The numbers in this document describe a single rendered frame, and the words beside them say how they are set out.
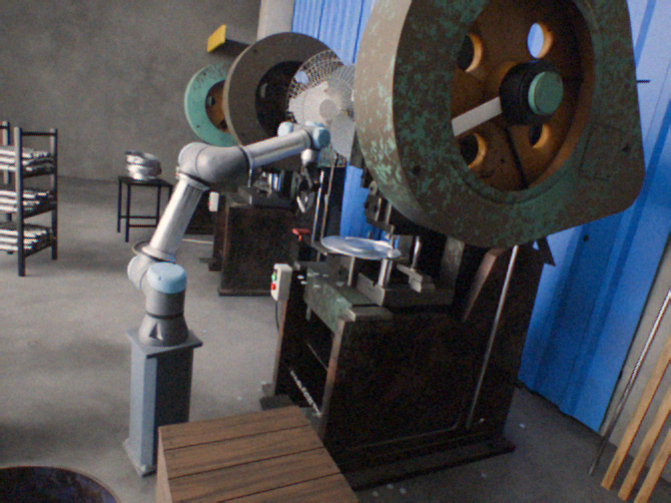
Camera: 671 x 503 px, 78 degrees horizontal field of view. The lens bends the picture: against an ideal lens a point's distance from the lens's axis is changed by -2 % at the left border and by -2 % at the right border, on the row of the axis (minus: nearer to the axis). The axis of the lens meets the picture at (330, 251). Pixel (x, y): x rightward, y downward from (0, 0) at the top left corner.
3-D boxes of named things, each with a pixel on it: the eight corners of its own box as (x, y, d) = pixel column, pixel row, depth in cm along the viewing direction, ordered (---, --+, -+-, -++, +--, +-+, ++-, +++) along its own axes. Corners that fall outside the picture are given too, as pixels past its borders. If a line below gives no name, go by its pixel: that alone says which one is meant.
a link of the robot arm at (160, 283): (153, 317, 126) (156, 275, 123) (138, 301, 136) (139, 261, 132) (191, 311, 135) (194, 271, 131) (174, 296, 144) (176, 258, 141)
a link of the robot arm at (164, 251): (134, 295, 133) (206, 139, 134) (119, 279, 143) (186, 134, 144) (168, 303, 141) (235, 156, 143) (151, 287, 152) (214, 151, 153)
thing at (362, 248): (374, 240, 174) (374, 238, 174) (415, 260, 149) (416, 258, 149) (310, 236, 161) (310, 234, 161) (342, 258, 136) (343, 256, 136)
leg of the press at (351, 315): (317, 502, 137) (363, 237, 115) (304, 476, 147) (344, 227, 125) (513, 451, 178) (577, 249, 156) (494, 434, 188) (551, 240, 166)
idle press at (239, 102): (206, 308, 270) (234, 12, 228) (192, 261, 357) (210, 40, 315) (407, 305, 333) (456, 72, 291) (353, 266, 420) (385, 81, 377)
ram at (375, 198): (376, 224, 146) (392, 135, 139) (356, 214, 159) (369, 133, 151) (417, 227, 153) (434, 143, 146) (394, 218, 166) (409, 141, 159)
